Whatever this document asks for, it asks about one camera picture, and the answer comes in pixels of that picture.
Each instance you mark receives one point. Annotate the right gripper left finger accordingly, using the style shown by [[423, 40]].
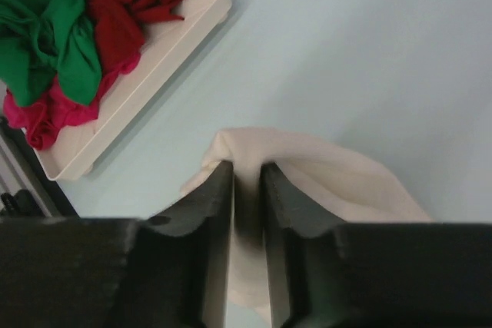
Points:
[[177, 272]]

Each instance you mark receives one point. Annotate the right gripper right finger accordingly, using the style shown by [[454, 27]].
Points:
[[305, 278]]

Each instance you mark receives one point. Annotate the cream white t shirt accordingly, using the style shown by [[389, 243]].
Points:
[[345, 183]]

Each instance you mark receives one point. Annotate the green t shirt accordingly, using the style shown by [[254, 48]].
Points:
[[47, 40]]

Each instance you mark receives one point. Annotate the magenta pink t shirt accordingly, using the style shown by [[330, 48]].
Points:
[[43, 120]]

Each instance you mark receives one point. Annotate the cream plastic tray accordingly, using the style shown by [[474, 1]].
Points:
[[168, 47]]

